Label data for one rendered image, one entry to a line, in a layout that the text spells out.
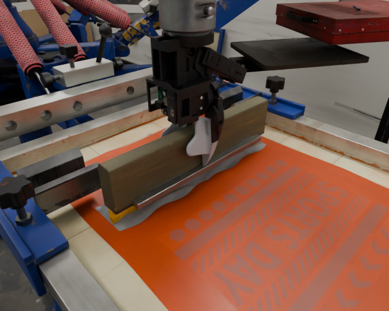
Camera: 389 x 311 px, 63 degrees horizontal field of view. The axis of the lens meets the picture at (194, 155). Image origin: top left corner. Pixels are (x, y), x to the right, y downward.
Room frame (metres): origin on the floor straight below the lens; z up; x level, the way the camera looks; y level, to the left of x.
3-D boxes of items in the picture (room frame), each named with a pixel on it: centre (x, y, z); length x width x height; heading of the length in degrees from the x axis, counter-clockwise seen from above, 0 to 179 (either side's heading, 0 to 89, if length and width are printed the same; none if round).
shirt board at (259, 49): (1.30, -0.01, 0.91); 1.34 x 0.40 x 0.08; 104
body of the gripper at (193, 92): (0.45, 0.01, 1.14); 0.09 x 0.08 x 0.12; 134
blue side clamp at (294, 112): (0.75, -0.12, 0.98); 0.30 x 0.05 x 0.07; 44
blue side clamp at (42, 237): (0.36, 0.27, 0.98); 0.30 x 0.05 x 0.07; 44
